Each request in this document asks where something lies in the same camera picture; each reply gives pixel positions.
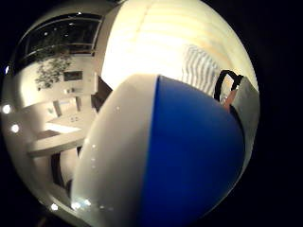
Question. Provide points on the the person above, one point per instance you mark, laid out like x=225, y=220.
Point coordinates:
x=199, y=69

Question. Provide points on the blue and white ball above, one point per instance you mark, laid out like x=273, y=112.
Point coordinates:
x=176, y=151

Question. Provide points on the large dark window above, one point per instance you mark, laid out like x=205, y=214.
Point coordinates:
x=63, y=34

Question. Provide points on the dark framed picture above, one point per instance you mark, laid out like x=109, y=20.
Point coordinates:
x=73, y=76

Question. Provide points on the dark leafy wall decoration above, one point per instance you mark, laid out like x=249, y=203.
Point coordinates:
x=50, y=72

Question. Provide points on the white counter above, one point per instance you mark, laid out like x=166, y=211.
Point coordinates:
x=60, y=138

